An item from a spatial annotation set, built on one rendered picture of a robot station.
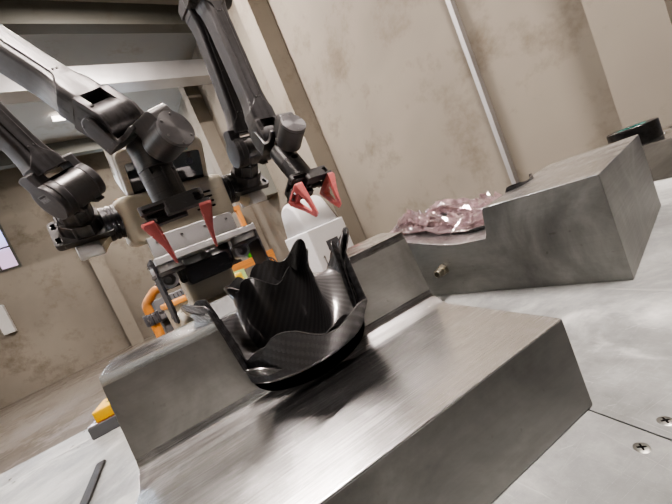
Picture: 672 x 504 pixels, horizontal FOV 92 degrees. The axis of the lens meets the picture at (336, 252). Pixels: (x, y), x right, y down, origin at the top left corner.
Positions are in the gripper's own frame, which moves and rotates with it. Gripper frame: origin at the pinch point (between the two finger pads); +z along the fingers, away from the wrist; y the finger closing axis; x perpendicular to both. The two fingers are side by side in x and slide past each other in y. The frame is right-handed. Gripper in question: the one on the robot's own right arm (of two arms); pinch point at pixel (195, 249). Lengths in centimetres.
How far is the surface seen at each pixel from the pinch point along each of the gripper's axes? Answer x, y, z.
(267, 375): -36.3, 1.3, 14.0
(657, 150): -27, 78, 18
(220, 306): -1.8, -0.4, 10.6
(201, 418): -35.4, -3.9, 14.5
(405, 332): -37.7, 12.3, 16.3
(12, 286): 915, -410, -172
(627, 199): -39, 43, 17
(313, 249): 329, 117, 23
